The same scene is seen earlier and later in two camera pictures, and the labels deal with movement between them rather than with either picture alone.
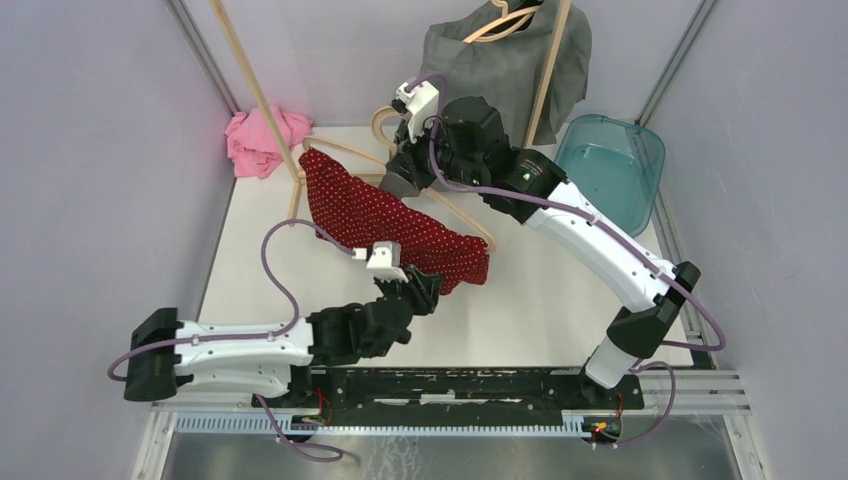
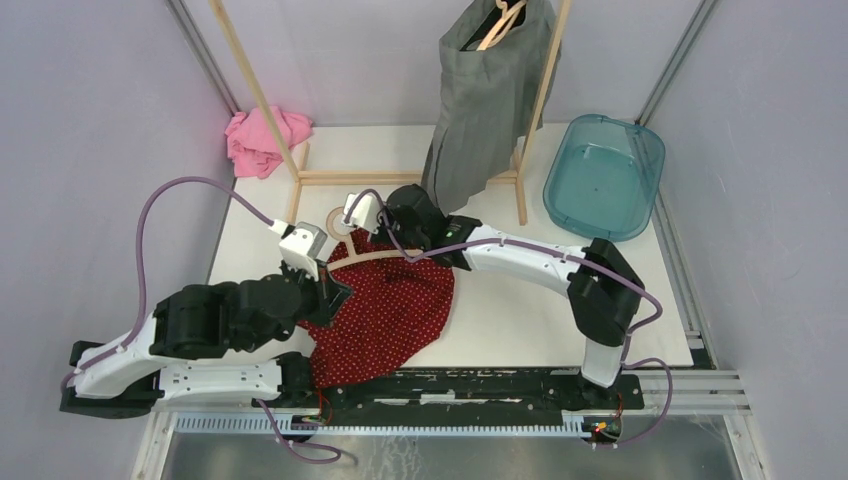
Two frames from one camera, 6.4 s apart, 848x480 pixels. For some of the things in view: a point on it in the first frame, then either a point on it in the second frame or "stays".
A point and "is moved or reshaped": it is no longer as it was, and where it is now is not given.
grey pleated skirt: (529, 57) is moved or reshaped
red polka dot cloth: (359, 214) is moved or reshaped
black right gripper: (407, 158) to (382, 217)
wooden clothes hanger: (506, 18) is moved or reshaped
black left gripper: (428, 285) to (329, 293)
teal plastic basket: (618, 165) stays
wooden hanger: (378, 125) to (358, 258)
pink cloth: (252, 143) stays
